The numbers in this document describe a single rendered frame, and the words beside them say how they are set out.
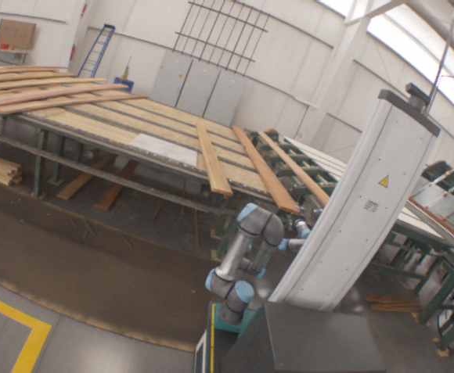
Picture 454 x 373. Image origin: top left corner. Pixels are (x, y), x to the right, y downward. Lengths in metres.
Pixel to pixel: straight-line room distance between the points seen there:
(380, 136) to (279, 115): 7.54
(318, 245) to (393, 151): 0.49
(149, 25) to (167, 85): 2.09
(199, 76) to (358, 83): 5.24
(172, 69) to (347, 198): 6.88
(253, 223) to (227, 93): 6.45
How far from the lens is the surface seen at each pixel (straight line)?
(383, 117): 1.05
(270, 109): 8.41
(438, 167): 9.20
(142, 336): 1.84
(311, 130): 8.12
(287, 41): 8.61
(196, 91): 7.53
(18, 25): 10.51
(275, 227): 1.28
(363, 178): 1.07
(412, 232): 3.46
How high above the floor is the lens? 1.53
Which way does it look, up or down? 19 degrees down
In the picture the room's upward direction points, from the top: 23 degrees clockwise
